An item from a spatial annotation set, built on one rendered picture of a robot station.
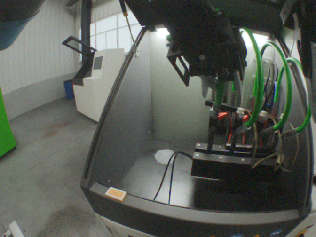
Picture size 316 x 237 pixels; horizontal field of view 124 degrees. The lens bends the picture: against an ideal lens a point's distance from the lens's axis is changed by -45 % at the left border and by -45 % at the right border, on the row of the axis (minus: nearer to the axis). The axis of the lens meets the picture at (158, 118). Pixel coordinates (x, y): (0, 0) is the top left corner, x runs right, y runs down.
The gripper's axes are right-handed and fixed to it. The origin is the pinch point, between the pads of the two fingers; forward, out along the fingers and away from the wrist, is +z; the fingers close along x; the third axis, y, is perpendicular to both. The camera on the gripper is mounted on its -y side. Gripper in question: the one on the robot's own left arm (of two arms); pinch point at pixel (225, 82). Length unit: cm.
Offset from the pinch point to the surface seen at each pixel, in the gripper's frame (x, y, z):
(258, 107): 6.1, 2.9, 4.6
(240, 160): 1.8, 8.3, 29.0
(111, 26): -389, -429, 85
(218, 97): -1.6, 2.3, 1.3
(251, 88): 6.9, -27.0, 38.4
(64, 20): -605, -470, -83
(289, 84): 14.5, -1.9, 4.2
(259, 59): 7.7, -5.1, -0.4
